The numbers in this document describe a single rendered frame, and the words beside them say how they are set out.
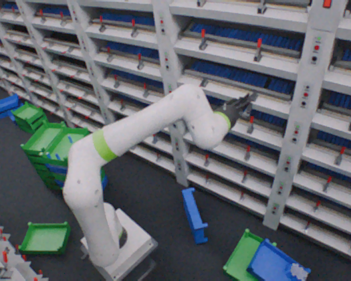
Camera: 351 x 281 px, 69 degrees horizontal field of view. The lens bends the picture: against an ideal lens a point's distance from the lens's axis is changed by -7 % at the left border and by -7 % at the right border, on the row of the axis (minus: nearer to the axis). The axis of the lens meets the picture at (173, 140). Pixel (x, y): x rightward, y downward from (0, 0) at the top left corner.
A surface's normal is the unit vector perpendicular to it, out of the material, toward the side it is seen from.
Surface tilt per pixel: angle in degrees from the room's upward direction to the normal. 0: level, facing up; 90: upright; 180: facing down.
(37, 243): 0
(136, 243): 0
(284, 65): 20
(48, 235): 0
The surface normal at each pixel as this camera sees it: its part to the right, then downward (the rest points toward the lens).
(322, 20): -0.59, 0.59
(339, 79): -0.29, -0.49
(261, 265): 0.17, -0.59
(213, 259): -0.10, -0.74
